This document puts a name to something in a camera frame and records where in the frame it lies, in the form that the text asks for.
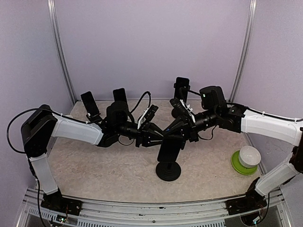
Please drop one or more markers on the aluminium frame post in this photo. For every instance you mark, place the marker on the aluminium frame post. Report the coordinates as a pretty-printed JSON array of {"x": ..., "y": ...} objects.
[
  {"x": 245, "y": 49},
  {"x": 60, "y": 52}
]

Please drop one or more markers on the black phone silver case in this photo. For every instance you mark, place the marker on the black phone silver case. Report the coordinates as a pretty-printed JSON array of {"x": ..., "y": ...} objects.
[{"x": 90, "y": 104}]

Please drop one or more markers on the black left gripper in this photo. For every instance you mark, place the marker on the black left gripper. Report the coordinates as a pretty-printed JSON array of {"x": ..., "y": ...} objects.
[{"x": 147, "y": 134}]

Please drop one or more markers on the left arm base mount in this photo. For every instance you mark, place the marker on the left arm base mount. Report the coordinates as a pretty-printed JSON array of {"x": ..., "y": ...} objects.
[{"x": 63, "y": 205}]

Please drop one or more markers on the black folding phone stand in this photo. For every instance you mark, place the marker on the black folding phone stand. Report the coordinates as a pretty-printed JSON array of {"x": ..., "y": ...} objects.
[{"x": 94, "y": 119}]

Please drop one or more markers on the clear phone case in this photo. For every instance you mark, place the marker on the clear phone case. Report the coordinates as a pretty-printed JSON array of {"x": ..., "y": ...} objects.
[{"x": 120, "y": 95}]

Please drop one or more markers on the blue phone underneath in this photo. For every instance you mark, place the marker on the blue phone underneath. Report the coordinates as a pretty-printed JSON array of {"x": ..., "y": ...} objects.
[{"x": 169, "y": 150}]

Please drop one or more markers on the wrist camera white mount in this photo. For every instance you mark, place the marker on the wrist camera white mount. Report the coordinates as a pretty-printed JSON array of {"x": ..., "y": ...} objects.
[
  {"x": 183, "y": 109},
  {"x": 147, "y": 115}
]

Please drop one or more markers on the left aluminium frame post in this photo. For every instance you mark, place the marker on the left aluminium frame post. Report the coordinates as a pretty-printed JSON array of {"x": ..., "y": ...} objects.
[{"x": 60, "y": 52}]

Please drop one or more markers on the green plate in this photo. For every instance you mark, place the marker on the green plate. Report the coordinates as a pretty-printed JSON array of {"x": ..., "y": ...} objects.
[{"x": 239, "y": 167}]

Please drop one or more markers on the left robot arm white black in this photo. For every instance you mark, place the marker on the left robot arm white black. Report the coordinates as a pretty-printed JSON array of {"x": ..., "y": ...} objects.
[{"x": 44, "y": 123}]

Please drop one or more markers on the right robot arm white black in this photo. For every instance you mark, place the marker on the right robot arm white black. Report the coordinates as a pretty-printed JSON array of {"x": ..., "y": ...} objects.
[{"x": 236, "y": 118}]

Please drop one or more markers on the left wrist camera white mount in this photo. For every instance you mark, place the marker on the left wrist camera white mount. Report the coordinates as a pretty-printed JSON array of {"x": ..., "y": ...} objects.
[{"x": 147, "y": 115}]

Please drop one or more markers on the black pole stand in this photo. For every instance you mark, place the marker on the black pole stand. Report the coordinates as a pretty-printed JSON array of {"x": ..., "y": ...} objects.
[
  {"x": 168, "y": 171},
  {"x": 176, "y": 111}
]

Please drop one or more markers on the white bowl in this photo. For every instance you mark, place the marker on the white bowl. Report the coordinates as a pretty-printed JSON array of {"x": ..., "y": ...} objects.
[{"x": 249, "y": 157}]

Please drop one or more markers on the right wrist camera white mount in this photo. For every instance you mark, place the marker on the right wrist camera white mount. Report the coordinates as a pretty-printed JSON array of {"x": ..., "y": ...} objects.
[{"x": 183, "y": 109}]

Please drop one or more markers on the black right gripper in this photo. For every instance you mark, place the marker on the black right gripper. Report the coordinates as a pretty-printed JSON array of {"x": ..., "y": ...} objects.
[{"x": 188, "y": 127}]

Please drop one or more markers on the front aluminium rail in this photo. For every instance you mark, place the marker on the front aluminium rail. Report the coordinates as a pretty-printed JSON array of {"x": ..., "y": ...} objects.
[{"x": 208, "y": 213}]

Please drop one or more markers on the right aluminium frame post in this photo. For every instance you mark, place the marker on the right aluminium frame post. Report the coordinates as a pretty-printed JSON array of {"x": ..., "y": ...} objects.
[{"x": 245, "y": 49}]

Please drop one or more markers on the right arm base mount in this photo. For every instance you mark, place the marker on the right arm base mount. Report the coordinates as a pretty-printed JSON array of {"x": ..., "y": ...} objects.
[{"x": 244, "y": 204}]

